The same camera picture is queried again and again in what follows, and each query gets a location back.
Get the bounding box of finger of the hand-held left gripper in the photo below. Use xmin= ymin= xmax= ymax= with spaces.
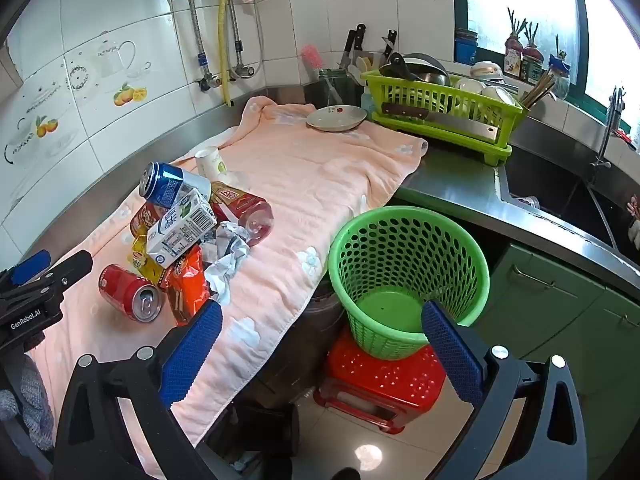
xmin=0 ymin=251 xmax=52 ymax=291
xmin=31 ymin=250 xmax=94 ymax=295

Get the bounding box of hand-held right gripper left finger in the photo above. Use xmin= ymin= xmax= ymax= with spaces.
xmin=52 ymin=299 xmax=224 ymax=480

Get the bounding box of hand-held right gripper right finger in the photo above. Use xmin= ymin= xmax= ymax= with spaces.
xmin=421 ymin=300 xmax=589 ymax=480

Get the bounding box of red drink can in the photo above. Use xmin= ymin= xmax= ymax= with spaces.
xmin=98 ymin=264 xmax=165 ymax=322

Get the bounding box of yellow wrapper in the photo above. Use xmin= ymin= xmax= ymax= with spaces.
xmin=131 ymin=234 xmax=168 ymax=286

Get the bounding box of orange snack wrapper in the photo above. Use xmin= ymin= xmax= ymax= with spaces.
xmin=160 ymin=245 xmax=213 ymax=325

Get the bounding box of green plastic basket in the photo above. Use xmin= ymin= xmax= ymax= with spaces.
xmin=328 ymin=205 xmax=491 ymax=361

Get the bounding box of white milk carton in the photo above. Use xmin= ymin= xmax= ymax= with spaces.
xmin=146 ymin=188 xmax=217 ymax=267

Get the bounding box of white paper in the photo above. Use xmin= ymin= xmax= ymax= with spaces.
xmin=204 ymin=221 xmax=252 ymax=307

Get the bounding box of blue drink can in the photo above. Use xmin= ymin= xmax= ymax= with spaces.
xmin=139 ymin=161 xmax=212 ymax=209

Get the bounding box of red label tea bottle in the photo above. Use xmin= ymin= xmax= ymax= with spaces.
xmin=210 ymin=181 xmax=275 ymax=247

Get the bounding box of person's left forearm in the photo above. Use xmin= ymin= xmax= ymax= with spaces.
xmin=0 ymin=354 xmax=55 ymax=452

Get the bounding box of red plastic stool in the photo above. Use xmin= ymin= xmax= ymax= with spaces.
xmin=313 ymin=330 xmax=447 ymax=435

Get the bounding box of green cabinet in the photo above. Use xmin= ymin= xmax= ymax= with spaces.
xmin=475 ymin=240 xmax=640 ymax=411

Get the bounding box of white paper cup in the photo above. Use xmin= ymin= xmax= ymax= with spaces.
xmin=195 ymin=146 xmax=228 ymax=181

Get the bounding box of small clear plastic cup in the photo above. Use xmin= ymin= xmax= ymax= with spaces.
xmin=220 ymin=169 xmax=251 ymax=192

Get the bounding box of steel sink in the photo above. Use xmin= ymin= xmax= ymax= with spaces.
xmin=502 ymin=145 xmax=640 ymax=252

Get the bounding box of pink towel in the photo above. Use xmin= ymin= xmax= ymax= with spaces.
xmin=25 ymin=95 xmax=430 ymax=461

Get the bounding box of green dish rack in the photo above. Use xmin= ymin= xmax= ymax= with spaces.
xmin=360 ymin=67 xmax=531 ymax=167

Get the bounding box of white plate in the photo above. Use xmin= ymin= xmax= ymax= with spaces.
xmin=305 ymin=105 xmax=368 ymax=133

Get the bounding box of white bowl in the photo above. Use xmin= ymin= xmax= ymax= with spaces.
xmin=480 ymin=85 xmax=516 ymax=107
xmin=470 ymin=61 xmax=506 ymax=81
xmin=452 ymin=76 xmax=483 ymax=96

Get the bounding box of metal faucet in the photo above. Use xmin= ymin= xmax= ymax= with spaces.
xmin=590 ymin=85 xmax=626 ymax=168

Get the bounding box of bundle of chopsticks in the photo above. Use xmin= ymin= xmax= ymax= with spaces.
xmin=520 ymin=70 xmax=557 ymax=109

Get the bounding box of metal wok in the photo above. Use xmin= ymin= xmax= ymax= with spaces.
xmin=378 ymin=52 xmax=451 ymax=86

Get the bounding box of glass jar with blue lid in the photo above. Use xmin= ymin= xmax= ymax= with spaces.
xmin=549 ymin=35 xmax=571 ymax=101

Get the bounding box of green glass jar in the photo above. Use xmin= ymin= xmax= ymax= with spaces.
xmin=319 ymin=67 xmax=352 ymax=95

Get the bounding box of blue container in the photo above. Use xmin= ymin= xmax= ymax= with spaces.
xmin=454 ymin=28 xmax=480 ymax=66

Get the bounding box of pink bottle brush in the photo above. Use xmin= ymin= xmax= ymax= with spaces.
xmin=300 ymin=44 xmax=346 ymax=106

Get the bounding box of metal cabinet handle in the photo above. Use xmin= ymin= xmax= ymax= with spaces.
xmin=510 ymin=265 xmax=557 ymax=292
xmin=602 ymin=311 xmax=640 ymax=332

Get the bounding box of cleaver with brown handle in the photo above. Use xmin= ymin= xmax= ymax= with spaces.
xmin=381 ymin=102 xmax=501 ymax=143

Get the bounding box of metal hose with valve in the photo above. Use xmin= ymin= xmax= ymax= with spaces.
xmin=226 ymin=0 xmax=265 ymax=80
xmin=170 ymin=0 xmax=222 ymax=92

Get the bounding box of yellow gas hose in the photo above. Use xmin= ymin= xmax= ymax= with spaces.
xmin=218 ymin=0 xmax=234 ymax=108

